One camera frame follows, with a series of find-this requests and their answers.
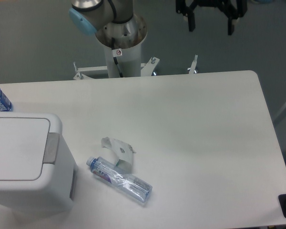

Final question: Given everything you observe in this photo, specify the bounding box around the white trash can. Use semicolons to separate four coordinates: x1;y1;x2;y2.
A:
0;112;78;212

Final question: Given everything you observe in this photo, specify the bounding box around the white trash can lid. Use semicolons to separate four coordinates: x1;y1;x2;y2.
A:
0;117;51;181

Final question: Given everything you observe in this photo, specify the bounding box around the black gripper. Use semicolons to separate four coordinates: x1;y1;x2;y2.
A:
175;0;247;35

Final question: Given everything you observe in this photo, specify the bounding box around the empty clear plastic bottle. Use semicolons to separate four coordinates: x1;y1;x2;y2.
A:
86;157;153;204

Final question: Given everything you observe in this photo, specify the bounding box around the crumpled white paper carton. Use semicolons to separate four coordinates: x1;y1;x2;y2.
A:
101;137;136;173

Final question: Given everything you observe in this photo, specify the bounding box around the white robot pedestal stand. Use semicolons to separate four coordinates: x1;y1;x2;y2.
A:
72;31;198;80

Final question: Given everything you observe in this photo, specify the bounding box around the black cable on pedestal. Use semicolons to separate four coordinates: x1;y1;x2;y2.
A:
111;37;123;78

